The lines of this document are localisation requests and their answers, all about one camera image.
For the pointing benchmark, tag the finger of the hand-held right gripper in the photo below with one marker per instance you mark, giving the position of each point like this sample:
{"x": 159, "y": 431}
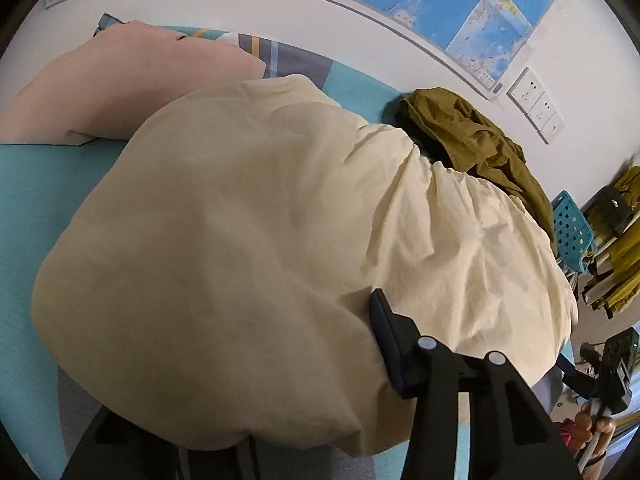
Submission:
{"x": 575, "y": 375}

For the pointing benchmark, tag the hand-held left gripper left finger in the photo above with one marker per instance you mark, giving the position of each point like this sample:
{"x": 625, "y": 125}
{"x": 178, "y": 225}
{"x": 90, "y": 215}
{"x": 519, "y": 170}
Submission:
{"x": 125, "y": 452}

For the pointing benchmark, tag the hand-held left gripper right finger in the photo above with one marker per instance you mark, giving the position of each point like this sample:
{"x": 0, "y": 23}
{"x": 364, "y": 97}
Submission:
{"x": 392, "y": 345}

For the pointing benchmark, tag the cream large garment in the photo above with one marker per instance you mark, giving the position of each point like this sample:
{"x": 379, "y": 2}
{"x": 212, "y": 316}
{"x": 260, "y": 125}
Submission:
{"x": 250, "y": 235}

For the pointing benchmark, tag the person's right hand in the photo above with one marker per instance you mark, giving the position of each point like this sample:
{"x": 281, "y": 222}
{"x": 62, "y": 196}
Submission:
{"x": 592, "y": 432}

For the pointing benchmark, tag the yellow cloth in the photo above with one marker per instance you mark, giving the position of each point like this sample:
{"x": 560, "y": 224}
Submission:
{"x": 627, "y": 255}

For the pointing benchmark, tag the blue perforated basket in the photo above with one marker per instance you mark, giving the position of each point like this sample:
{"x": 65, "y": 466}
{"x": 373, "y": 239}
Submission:
{"x": 570, "y": 230}

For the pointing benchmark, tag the black box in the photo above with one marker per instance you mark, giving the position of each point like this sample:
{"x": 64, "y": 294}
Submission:
{"x": 615, "y": 207}

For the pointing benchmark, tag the olive green garment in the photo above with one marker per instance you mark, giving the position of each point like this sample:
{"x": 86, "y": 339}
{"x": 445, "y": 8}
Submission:
{"x": 465, "y": 130}

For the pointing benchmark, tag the teal mat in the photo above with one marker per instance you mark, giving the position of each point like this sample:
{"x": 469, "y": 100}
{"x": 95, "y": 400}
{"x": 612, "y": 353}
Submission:
{"x": 40, "y": 200}

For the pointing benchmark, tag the pink cloth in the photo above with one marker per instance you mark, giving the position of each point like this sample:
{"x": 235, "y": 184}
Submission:
{"x": 125, "y": 75}

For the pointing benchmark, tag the white wall socket panel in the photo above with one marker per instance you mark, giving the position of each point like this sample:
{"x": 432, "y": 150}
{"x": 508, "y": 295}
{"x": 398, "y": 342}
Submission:
{"x": 537, "y": 105}

